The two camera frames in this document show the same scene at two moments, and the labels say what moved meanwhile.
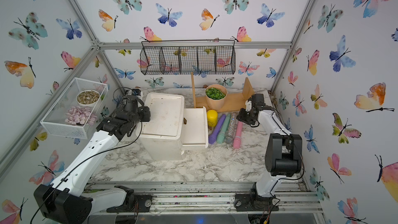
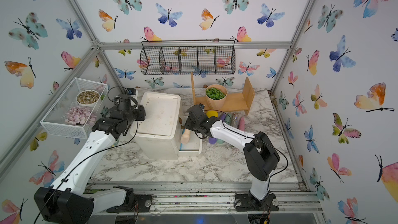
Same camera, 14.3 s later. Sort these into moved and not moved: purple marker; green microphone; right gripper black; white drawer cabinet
Moved: right gripper black
Not moved: green microphone; purple marker; white drawer cabinet
